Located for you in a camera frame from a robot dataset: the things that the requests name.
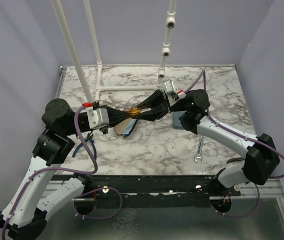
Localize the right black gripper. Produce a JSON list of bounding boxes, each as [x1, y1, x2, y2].
[[130, 89, 187, 122]]

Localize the black cylinder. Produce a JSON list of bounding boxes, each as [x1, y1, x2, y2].
[[113, 106, 139, 138]]

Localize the orange sunglasses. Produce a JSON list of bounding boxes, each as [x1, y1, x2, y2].
[[128, 107, 142, 116]]

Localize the blue-grey glasses case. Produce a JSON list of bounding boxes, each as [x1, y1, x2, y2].
[[173, 111, 185, 130]]

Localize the blue cloth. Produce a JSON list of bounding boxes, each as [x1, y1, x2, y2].
[[122, 119, 138, 137]]

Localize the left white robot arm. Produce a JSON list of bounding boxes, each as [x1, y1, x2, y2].
[[0, 98, 130, 240]]

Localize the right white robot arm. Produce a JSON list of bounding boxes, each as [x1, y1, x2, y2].
[[135, 89, 280, 196]]

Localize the silver wrench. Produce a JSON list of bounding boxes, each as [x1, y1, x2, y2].
[[194, 135, 204, 163]]

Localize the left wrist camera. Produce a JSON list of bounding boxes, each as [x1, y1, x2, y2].
[[82, 101, 109, 130]]

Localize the blue-handled pliers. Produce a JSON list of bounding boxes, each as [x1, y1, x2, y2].
[[72, 130, 97, 159]]

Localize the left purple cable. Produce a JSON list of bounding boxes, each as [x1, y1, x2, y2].
[[1, 106, 123, 240]]

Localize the purple cable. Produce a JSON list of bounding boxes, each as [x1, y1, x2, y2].
[[184, 69, 284, 218], [1, 106, 123, 240]]

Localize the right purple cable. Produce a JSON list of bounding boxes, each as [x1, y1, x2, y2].
[[184, 69, 284, 218]]

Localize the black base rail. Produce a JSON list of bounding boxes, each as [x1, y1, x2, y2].
[[75, 175, 241, 209]]

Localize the white PVC pipe frame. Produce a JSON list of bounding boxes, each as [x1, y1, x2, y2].
[[51, 0, 177, 102]]

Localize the aluminium extrusion rail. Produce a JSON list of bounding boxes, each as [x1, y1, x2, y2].
[[239, 179, 284, 199]]

